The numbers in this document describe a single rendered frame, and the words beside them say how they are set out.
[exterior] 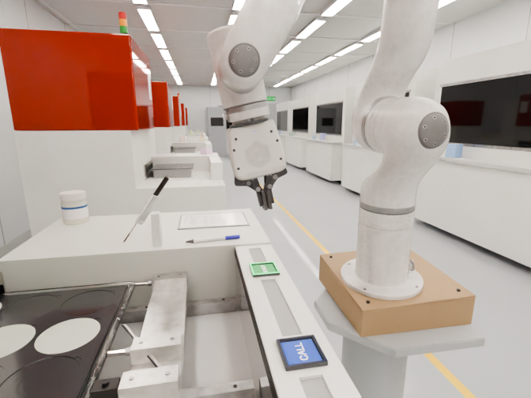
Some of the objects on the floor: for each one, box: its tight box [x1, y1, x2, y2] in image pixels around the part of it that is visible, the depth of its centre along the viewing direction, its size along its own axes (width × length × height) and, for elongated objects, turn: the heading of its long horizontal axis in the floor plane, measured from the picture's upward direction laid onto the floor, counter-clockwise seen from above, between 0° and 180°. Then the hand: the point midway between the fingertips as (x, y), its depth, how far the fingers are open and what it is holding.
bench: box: [414, 39, 531, 268], centre depth 340 cm, size 108×180×200 cm, turn 11°
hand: (265, 199), depth 65 cm, fingers closed
